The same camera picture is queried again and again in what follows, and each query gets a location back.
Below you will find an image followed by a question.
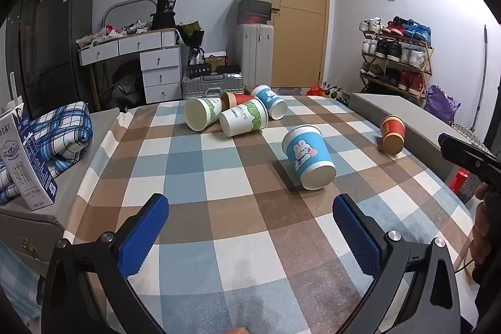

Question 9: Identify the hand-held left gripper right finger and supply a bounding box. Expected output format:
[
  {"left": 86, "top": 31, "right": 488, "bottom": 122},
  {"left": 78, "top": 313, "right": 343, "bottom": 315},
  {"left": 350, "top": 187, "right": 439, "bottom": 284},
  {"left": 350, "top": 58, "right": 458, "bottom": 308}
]
[{"left": 332, "top": 194, "right": 463, "bottom": 334}]

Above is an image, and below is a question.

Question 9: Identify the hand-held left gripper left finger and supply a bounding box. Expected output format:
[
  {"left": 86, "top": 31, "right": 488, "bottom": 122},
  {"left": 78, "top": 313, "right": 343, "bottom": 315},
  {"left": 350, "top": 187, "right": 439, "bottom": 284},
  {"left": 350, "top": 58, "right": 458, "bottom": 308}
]
[{"left": 40, "top": 193, "right": 170, "bottom": 334}]

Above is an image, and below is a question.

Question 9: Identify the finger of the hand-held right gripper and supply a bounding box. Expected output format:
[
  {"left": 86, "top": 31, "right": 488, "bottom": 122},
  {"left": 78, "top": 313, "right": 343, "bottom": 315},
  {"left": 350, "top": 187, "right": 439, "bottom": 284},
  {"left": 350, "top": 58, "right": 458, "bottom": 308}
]
[{"left": 437, "top": 133, "right": 501, "bottom": 186}]

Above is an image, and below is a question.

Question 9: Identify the blue bunny paper cup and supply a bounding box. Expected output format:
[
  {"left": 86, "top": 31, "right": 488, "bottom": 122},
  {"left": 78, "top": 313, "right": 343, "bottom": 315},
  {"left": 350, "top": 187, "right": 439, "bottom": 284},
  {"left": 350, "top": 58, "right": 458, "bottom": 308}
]
[
  {"left": 281, "top": 125, "right": 337, "bottom": 191},
  {"left": 250, "top": 84, "right": 288, "bottom": 120}
]

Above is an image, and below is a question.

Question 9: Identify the red orange paper cup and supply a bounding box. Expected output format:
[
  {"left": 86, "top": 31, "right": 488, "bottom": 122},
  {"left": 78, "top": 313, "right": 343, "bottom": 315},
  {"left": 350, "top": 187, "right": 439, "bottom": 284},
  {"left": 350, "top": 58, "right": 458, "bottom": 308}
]
[{"left": 380, "top": 115, "right": 406, "bottom": 156}]

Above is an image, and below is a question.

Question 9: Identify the white green paper cup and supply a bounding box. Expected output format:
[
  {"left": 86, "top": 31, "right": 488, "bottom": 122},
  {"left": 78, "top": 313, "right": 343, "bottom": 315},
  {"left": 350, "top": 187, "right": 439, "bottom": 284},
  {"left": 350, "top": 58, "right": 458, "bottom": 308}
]
[
  {"left": 184, "top": 97, "right": 224, "bottom": 131},
  {"left": 219, "top": 98, "right": 269, "bottom": 138}
]

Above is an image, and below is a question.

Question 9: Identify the person's right hand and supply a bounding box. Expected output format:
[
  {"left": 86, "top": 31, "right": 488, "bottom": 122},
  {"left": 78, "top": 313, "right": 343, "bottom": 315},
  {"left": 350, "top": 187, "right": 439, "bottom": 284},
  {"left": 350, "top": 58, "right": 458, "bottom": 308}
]
[{"left": 470, "top": 183, "right": 494, "bottom": 284}]

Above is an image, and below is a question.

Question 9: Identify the red container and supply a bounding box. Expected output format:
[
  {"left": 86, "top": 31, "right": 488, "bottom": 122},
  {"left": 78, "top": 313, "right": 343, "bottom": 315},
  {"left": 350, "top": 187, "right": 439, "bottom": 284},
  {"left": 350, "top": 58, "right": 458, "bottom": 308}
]
[{"left": 449, "top": 167, "right": 470, "bottom": 193}]

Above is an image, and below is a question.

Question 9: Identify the purple plastic bag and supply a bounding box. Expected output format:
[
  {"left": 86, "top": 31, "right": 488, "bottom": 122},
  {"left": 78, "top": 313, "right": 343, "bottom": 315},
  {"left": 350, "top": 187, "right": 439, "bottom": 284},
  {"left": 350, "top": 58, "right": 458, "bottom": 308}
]
[{"left": 424, "top": 84, "right": 461, "bottom": 124}]

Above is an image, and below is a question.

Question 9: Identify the grey storage box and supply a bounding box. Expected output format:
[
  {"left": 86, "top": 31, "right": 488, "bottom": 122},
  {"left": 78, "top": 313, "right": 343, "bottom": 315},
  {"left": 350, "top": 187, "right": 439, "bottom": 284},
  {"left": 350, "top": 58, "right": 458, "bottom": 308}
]
[
  {"left": 348, "top": 92, "right": 455, "bottom": 178},
  {"left": 0, "top": 108, "right": 120, "bottom": 280}
]

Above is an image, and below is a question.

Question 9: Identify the black thin pole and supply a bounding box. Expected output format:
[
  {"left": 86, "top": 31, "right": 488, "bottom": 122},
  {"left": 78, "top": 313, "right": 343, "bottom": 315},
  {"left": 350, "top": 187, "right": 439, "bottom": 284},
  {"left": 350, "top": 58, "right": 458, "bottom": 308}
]
[{"left": 470, "top": 25, "right": 488, "bottom": 131}]

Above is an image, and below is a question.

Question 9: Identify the checked tablecloth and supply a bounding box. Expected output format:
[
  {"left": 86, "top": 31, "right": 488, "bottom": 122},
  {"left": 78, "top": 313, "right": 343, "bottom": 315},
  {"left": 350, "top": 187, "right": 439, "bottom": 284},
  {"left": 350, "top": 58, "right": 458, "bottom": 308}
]
[{"left": 63, "top": 95, "right": 474, "bottom": 334}]

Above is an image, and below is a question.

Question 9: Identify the wooden shoe rack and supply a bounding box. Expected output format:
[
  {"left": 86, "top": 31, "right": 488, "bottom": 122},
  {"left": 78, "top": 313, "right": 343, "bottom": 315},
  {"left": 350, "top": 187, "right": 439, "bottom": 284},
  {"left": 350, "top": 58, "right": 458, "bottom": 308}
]
[{"left": 359, "top": 28, "right": 435, "bottom": 108}]

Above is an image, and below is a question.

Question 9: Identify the shoe rack with shoes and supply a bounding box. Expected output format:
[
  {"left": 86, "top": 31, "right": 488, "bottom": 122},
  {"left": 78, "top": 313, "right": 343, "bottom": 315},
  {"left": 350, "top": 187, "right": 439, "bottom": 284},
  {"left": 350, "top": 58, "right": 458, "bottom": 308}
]
[{"left": 359, "top": 16, "right": 432, "bottom": 94}]

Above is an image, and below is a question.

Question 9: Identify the blue plaid blanket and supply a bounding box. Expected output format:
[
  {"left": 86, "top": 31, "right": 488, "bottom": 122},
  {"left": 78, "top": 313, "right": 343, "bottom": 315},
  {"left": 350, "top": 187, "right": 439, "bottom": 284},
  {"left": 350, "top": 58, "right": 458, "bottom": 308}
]
[{"left": 0, "top": 101, "right": 94, "bottom": 206}]

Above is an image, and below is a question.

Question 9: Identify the blue white milk carton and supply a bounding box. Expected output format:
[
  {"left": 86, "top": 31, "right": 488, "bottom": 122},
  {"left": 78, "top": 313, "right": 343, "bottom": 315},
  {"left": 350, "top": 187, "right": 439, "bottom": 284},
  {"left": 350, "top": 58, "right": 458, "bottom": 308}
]
[{"left": 0, "top": 103, "right": 59, "bottom": 211}]

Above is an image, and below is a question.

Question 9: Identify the red yellow toy pile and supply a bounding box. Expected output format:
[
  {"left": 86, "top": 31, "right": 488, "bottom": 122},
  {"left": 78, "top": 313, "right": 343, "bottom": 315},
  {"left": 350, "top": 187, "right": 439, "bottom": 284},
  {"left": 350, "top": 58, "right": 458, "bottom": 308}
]
[{"left": 305, "top": 83, "right": 351, "bottom": 104}]

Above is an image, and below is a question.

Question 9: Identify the silver suitcase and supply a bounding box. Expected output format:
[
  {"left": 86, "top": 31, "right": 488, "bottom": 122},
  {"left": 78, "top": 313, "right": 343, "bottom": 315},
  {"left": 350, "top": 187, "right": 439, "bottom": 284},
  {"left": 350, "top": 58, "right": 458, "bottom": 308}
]
[{"left": 182, "top": 73, "right": 245, "bottom": 100}]

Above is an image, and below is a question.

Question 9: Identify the white desk with drawers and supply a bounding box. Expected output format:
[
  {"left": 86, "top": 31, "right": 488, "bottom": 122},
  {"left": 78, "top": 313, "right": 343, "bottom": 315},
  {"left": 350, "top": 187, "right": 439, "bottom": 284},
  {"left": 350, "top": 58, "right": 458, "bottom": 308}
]
[{"left": 77, "top": 28, "right": 184, "bottom": 112}]

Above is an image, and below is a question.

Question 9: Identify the black flat box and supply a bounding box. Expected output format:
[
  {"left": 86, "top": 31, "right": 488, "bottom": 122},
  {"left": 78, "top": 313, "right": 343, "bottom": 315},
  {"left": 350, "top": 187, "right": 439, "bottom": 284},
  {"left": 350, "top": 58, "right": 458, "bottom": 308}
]
[{"left": 187, "top": 63, "right": 214, "bottom": 79}]

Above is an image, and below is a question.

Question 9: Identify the black wrapped flower bouquet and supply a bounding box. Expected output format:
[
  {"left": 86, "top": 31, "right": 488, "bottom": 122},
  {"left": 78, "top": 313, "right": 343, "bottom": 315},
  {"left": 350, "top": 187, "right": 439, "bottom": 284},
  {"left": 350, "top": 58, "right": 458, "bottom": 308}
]
[{"left": 176, "top": 21, "right": 206, "bottom": 65}]

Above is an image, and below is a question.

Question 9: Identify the desk clutter pile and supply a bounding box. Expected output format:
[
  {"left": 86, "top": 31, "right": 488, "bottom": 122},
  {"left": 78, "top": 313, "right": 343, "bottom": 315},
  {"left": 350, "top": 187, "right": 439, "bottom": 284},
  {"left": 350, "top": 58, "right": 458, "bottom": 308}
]
[{"left": 75, "top": 19, "right": 157, "bottom": 48}]

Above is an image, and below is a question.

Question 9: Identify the white cabinet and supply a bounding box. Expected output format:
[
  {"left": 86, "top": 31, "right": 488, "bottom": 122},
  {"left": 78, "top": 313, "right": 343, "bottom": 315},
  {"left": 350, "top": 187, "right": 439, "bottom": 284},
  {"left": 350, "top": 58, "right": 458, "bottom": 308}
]
[{"left": 237, "top": 23, "right": 275, "bottom": 89}]

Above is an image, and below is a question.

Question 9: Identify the dark grey refrigerator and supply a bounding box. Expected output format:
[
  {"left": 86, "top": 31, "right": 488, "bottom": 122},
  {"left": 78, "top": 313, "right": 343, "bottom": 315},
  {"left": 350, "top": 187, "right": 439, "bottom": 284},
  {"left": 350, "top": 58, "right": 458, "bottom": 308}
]
[{"left": 4, "top": 0, "right": 98, "bottom": 119}]

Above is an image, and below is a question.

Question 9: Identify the wooden door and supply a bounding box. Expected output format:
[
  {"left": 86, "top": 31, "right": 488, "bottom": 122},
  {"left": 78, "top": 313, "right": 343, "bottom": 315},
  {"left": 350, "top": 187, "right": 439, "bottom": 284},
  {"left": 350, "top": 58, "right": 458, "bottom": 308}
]
[{"left": 261, "top": 0, "right": 328, "bottom": 88}]

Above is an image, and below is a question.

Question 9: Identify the black paper bag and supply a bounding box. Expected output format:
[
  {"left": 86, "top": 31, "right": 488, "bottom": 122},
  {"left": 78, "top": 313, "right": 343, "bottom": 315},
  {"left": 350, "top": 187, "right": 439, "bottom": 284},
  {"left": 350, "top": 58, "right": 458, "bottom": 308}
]
[{"left": 150, "top": 0, "right": 178, "bottom": 31}]

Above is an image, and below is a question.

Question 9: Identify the grey chair backrest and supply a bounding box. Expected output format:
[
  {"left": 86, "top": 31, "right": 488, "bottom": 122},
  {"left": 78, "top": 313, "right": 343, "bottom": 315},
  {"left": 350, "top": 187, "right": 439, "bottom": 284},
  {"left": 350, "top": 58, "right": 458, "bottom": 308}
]
[{"left": 101, "top": 0, "right": 157, "bottom": 30}]

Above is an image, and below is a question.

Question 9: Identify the stack of shoe boxes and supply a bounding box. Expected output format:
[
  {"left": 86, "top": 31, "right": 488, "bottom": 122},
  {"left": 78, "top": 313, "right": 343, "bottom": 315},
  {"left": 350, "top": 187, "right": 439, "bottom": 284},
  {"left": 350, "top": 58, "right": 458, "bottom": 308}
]
[{"left": 236, "top": 0, "right": 281, "bottom": 25}]

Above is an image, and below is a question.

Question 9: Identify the metal wire rack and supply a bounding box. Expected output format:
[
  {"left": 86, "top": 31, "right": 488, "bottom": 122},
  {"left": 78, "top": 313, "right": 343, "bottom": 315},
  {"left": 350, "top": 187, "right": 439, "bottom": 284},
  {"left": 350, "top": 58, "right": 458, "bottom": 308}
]
[{"left": 452, "top": 121, "right": 492, "bottom": 152}]

